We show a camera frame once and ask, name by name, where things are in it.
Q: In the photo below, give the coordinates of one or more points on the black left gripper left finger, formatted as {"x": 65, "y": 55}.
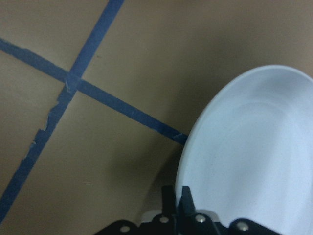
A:
{"x": 168, "y": 201}

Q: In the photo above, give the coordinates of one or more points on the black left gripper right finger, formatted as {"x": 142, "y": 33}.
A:
{"x": 186, "y": 207}

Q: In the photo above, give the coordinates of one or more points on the blue plate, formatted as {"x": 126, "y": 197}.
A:
{"x": 250, "y": 153}

